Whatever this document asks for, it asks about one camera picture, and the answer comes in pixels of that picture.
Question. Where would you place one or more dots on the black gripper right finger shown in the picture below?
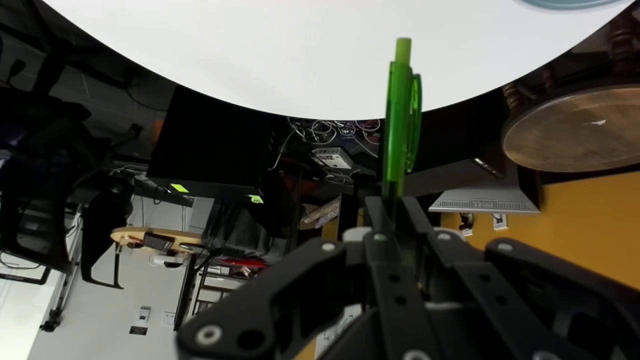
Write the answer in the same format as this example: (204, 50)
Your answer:
(532, 305)

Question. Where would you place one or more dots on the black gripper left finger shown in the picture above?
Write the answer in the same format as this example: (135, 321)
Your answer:
(287, 306)

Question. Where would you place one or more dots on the green pen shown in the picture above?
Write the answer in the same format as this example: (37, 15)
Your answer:
(403, 125)

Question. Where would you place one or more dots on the blue plastic cup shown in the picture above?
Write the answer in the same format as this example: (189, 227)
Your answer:
(568, 4)

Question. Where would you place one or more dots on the white tray on shelf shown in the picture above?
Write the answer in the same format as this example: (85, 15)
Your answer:
(490, 201)

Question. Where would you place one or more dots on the round wooden stool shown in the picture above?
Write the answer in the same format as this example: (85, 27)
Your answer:
(585, 130)

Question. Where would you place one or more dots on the black computer monitor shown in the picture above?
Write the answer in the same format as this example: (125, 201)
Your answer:
(209, 146)

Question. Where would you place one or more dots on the black office chair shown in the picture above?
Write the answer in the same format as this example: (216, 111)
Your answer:
(48, 154)

